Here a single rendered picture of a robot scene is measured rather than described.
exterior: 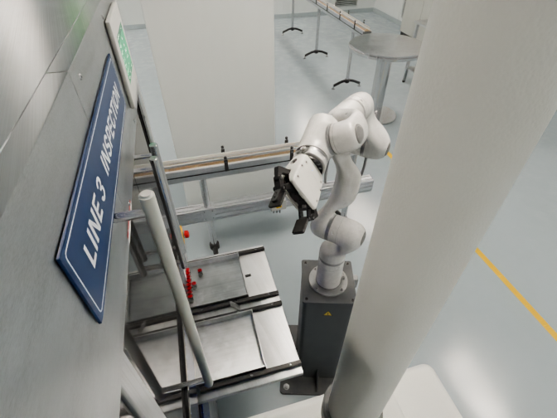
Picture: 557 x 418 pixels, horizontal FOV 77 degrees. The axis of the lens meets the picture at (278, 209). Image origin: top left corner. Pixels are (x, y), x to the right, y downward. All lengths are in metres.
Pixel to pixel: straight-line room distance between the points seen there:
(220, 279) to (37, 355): 1.44
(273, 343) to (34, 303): 1.29
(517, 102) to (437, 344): 2.61
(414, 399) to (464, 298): 2.29
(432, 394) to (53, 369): 0.67
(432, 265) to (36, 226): 0.33
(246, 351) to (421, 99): 1.43
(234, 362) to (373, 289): 1.28
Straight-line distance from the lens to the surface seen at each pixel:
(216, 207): 2.62
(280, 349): 1.56
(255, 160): 2.40
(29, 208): 0.38
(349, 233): 1.43
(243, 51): 2.73
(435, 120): 0.19
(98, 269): 0.50
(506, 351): 2.95
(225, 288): 1.72
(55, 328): 0.39
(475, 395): 2.71
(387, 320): 0.31
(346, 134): 0.83
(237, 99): 2.85
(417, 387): 0.83
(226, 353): 1.56
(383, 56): 4.40
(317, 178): 0.81
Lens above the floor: 2.28
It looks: 42 degrees down
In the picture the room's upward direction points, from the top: straight up
